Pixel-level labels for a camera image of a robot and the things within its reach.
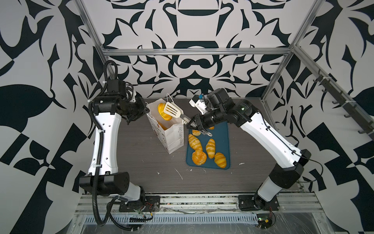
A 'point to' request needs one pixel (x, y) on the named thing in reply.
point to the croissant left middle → (195, 143)
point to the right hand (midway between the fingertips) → (188, 126)
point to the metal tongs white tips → (174, 111)
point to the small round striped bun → (161, 107)
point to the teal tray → (220, 136)
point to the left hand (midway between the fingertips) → (148, 107)
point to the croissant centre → (210, 148)
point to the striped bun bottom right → (220, 160)
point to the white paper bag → (170, 132)
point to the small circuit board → (265, 220)
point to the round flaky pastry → (198, 157)
